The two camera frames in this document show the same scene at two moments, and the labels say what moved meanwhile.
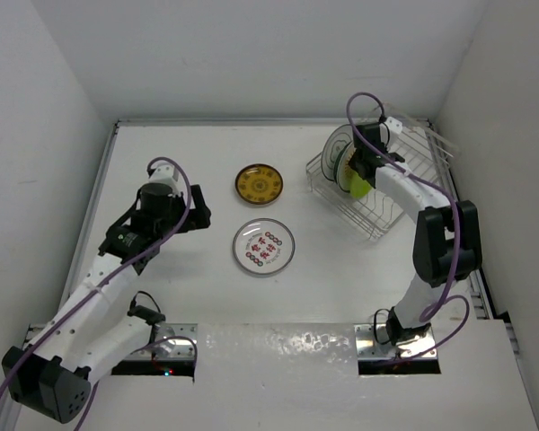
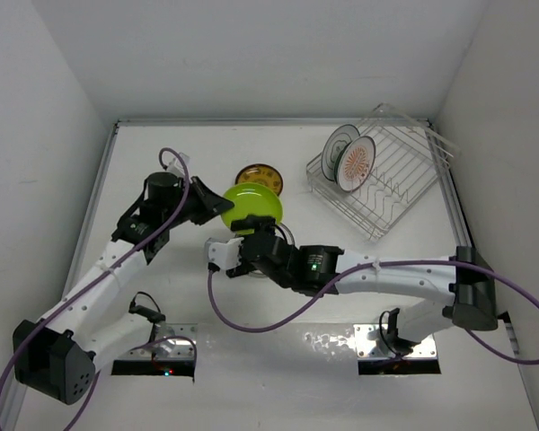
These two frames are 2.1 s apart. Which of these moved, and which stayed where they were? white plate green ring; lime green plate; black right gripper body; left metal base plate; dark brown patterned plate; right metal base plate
Moved: lime green plate; black right gripper body
Stayed: right metal base plate; white plate green ring; dark brown patterned plate; left metal base plate
